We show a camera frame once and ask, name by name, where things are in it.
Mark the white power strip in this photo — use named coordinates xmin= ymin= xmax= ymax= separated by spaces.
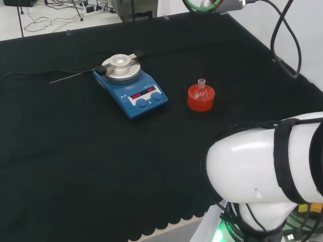
xmin=81 ymin=4 xmax=103 ymax=18

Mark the black bench cloth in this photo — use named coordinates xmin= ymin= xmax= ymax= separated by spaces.
xmin=0 ymin=11 xmax=323 ymax=242

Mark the black tripod leg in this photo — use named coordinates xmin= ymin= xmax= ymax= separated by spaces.
xmin=17 ymin=0 xmax=25 ymax=38

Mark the orange flask ring holder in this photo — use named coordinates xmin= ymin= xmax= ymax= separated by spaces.
xmin=187 ymin=84 xmax=216 ymax=112

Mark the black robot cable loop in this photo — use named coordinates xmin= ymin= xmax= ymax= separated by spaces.
xmin=270 ymin=0 xmax=303 ymax=80

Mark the thin metal probe rod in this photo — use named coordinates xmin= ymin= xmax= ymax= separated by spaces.
xmin=49 ymin=72 xmax=83 ymax=84

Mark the clear round-bottom flask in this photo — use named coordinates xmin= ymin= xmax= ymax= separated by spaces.
xmin=194 ymin=78 xmax=208 ymax=100

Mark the green cable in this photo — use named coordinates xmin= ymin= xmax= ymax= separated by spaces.
xmin=182 ymin=0 xmax=223 ymax=13

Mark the grey metal cabinet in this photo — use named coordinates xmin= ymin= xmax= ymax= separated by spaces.
xmin=118 ymin=0 xmax=159 ymax=24

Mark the blue-base heater with steel plate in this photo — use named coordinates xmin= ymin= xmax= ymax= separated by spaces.
xmin=92 ymin=50 xmax=169 ymax=120

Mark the thin black probe cable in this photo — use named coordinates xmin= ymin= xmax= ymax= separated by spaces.
xmin=84 ymin=51 xmax=117 ymax=74

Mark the thick black heater cable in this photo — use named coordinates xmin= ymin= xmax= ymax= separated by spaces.
xmin=0 ymin=70 xmax=95 ymax=82

